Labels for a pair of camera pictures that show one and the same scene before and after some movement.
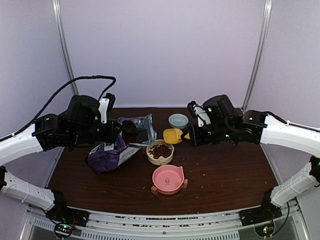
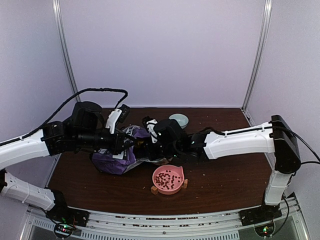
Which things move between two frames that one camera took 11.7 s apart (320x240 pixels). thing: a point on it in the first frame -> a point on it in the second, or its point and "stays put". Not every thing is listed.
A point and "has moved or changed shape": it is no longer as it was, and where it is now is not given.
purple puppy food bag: x=135 y=132 has moved or changed shape
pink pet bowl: x=168 y=179 stays put
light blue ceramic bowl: x=178 y=120 stays put
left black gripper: x=111 y=134 -> x=117 y=146
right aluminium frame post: x=259 y=52 stays put
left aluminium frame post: x=63 y=35 stays put
